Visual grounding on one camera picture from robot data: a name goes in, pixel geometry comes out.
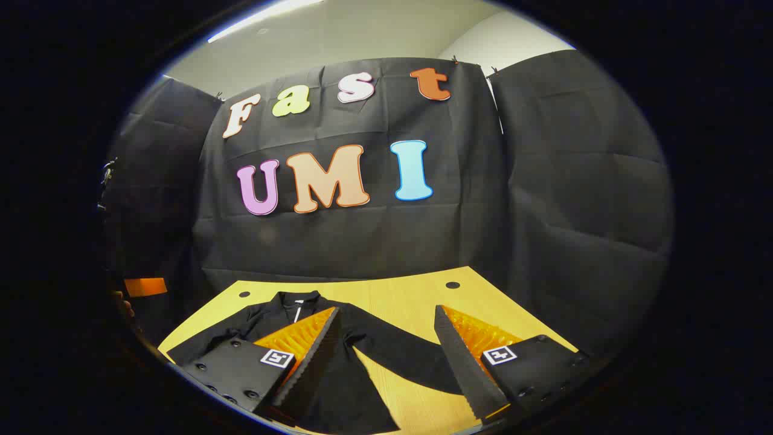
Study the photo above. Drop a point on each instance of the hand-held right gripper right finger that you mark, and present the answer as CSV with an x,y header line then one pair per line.
x,y
462,368

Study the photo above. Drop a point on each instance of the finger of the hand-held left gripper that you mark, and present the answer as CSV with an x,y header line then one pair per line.
x,y
145,287

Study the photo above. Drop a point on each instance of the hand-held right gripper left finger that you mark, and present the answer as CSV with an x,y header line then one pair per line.
x,y
314,368

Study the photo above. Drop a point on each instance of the black buttoned cardigan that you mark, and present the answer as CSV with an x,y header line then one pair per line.
x,y
386,347

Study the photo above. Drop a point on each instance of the black backdrop cloth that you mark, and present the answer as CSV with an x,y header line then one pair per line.
x,y
423,241

